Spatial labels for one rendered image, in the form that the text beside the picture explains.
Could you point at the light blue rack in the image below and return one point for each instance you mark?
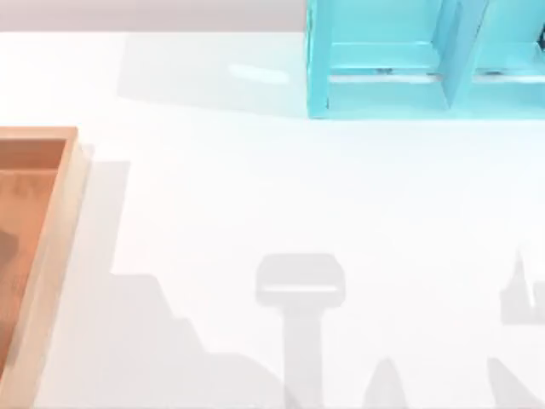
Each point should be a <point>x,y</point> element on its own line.
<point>383,98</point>

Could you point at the shallow salmon-coloured box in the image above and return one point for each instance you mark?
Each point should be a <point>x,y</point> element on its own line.
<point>51,238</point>

